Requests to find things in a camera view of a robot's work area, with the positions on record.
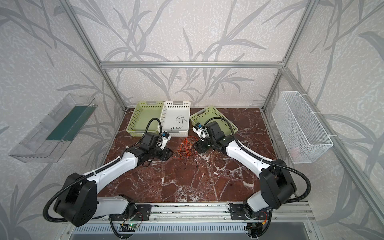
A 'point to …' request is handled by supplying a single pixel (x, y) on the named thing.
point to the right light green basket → (202, 115)
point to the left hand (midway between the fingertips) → (172, 146)
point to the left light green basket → (144, 112)
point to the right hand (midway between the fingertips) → (197, 138)
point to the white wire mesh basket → (302, 138)
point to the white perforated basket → (174, 118)
